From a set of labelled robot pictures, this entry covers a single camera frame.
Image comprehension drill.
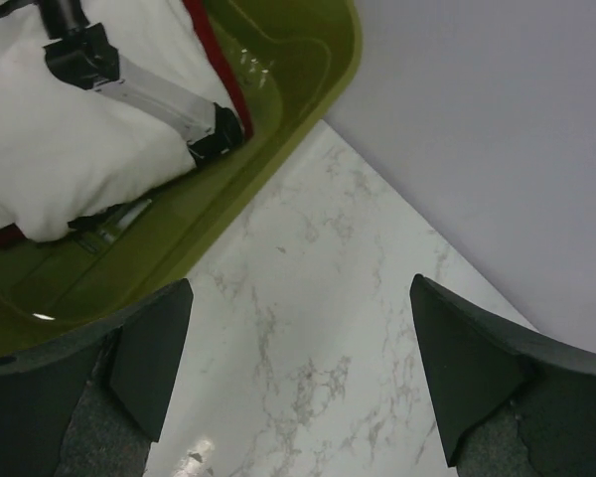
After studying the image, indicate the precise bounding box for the dark red t-shirt in bin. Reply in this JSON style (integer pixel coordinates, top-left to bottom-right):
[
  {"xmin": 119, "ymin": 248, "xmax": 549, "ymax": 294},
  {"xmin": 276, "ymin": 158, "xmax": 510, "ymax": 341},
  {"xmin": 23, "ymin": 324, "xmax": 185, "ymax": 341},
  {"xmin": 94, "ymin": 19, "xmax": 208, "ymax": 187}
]
[{"xmin": 0, "ymin": 0, "xmax": 255, "ymax": 252}]

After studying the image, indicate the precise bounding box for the white printed t-shirt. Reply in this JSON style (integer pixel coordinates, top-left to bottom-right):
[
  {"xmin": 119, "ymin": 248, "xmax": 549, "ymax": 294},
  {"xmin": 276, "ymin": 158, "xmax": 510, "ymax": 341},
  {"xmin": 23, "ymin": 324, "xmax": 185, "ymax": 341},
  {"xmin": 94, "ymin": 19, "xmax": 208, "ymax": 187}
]
[{"xmin": 0, "ymin": 0, "xmax": 244, "ymax": 244}]

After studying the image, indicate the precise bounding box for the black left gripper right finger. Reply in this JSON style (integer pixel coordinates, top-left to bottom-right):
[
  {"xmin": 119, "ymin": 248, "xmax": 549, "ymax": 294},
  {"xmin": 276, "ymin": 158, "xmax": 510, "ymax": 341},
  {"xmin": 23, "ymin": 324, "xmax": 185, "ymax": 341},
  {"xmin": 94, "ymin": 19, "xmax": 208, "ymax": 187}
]
[{"xmin": 410, "ymin": 274, "xmax": 596, "ymax": 476}]

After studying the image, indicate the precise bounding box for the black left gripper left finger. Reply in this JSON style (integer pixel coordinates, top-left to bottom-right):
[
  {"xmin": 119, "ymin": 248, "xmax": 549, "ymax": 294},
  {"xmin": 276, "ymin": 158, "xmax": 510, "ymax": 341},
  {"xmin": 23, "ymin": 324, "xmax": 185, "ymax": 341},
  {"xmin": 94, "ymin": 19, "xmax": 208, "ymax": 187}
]
[{"xmin": 0, "ymin": 279, "xmax": 193, "ymax": 476}]

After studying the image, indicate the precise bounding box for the olive green plastic bin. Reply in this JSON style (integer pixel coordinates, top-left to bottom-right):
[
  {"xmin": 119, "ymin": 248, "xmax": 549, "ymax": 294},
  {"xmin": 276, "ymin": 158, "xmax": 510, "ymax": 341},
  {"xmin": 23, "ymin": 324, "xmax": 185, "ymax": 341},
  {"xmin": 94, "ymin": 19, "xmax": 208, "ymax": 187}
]
[{"xmin": 0, "ymin": 1, "xmax": 362, "ymax": 357}]

